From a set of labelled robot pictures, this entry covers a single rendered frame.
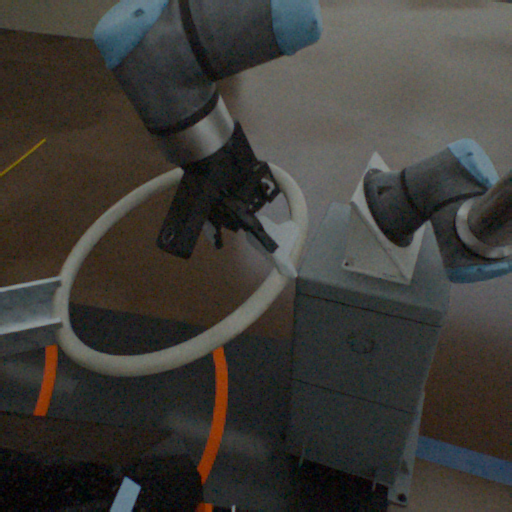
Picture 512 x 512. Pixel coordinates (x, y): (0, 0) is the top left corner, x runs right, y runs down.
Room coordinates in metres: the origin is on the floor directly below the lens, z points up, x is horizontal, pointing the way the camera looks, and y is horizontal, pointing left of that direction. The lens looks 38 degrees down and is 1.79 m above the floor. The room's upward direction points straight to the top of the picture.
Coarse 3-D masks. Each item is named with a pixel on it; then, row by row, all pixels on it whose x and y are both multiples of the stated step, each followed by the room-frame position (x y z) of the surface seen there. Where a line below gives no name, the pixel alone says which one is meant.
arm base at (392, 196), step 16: (384, 176) 1.24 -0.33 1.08; (400, 176) 1.21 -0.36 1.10; (384, 192) 1.20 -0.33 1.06; (400, 192) 1.17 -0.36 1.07; (384, 208) 1.16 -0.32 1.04; (400, 208) 1.15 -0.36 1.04; (416, 208) 1.14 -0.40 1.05; (384, 224) 1.15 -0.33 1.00; (400, 224) 1.14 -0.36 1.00; (416, 224) 1.15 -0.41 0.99
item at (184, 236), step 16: (192, 176) 0.57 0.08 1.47; (208, 176) 0.55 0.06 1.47; (176, 192) 0.57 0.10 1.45; (192, 192) 0.55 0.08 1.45; (208, 192) 0.55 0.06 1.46; (176, 208) 0.55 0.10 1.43; (192, 208) 0.53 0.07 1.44; (208, 208) 0.54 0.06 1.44; (176, 224) 0.53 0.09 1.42; (192, 224) 0.52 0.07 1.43; (160, 240) 0.52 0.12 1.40; (176, 240) 0.51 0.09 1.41; (192, 240) 0.52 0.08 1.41
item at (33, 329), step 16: (0, 288) 0.72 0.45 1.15; (16, 288) 0.73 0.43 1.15; (32, 288) 0.73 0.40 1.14; (48, 288) 0.74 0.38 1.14; (0, 304) 0.71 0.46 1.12; (16, 304) 0.72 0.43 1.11; (32, 304) 0.73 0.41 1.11; (48, 304) 0.73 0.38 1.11; (0, 320) 0.69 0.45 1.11; (16, 320) 0.69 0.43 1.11; (32, 320) 0.69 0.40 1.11; (48, 320) 0.64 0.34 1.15; (0, 336) 0.61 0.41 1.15; (16, 336) 0.62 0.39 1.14; (32, 336) 0.63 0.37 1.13; (48, 336) 0.63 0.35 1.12; (0, 352) 0.61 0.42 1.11; (16, 352) 0.62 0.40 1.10
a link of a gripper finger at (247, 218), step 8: (240, 208) 0.55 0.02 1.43; (240, 216) 0.55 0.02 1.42; (248, 216) 0.55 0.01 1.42; (240, 224) 0.55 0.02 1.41; (248, 224) 0.54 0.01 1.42; (256, 224) 0.54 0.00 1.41; (256, 232) 0.54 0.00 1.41; (264, 232) 0.54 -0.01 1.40; (264, 240) 0.54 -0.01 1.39; (272, 240) 0.55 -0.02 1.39; (272, 248) 0.54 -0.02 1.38
